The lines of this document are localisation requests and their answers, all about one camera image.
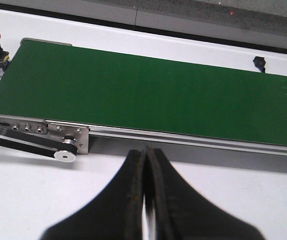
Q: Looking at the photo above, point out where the green conveyor belt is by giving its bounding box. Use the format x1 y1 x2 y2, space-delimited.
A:
0 40 287 146

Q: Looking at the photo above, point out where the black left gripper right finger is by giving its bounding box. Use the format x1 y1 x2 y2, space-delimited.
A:
145 148 264 240

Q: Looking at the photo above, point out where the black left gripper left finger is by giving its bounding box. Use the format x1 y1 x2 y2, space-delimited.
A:
41 150 145 240

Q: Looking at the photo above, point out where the aluminium conveyor frame rail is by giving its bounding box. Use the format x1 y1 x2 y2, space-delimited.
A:
88 125 287 156

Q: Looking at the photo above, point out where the steel drive end plate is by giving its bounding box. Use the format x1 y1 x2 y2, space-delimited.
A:
0 114 89 154

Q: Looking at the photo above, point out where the black sensor with cable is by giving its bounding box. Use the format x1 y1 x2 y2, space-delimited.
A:
253 56 266 73

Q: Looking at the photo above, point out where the black drive belt with pulleys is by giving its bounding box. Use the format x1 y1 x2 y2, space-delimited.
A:
0 127 78 163

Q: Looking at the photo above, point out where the grey stone shelf left slab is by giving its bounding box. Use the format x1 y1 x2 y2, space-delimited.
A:
135 0 287 37

